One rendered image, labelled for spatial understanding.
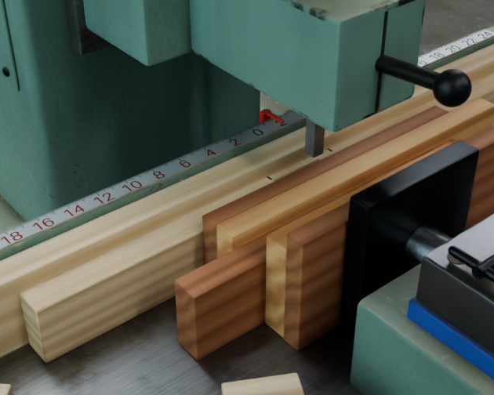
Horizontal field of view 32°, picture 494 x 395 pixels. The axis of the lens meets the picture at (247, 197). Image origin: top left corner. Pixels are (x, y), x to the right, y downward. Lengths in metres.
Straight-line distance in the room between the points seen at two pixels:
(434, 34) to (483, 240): 2.65
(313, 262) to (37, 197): 0.32
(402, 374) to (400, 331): 0.02
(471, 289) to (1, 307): 0.25
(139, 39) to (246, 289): 0.18
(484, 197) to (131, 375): 0.25
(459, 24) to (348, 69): 2.68
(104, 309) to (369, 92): 0.20
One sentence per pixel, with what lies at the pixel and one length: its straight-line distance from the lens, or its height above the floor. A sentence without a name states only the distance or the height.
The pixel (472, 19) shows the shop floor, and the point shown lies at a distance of 3.20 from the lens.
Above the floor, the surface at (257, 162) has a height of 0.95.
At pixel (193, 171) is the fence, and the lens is 0.54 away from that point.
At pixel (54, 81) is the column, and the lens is 0.64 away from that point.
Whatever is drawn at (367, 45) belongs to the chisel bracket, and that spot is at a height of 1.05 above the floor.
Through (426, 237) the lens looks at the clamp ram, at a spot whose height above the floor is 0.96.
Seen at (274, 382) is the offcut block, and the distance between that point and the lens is 0.43.
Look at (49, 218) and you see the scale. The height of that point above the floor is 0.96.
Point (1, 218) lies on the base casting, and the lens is 0.78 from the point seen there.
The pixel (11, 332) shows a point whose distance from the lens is 0.50.
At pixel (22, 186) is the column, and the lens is 0.73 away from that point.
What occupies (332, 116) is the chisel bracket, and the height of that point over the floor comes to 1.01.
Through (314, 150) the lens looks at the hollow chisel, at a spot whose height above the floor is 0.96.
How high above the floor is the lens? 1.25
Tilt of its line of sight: 36 degrees down
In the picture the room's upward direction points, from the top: straight up
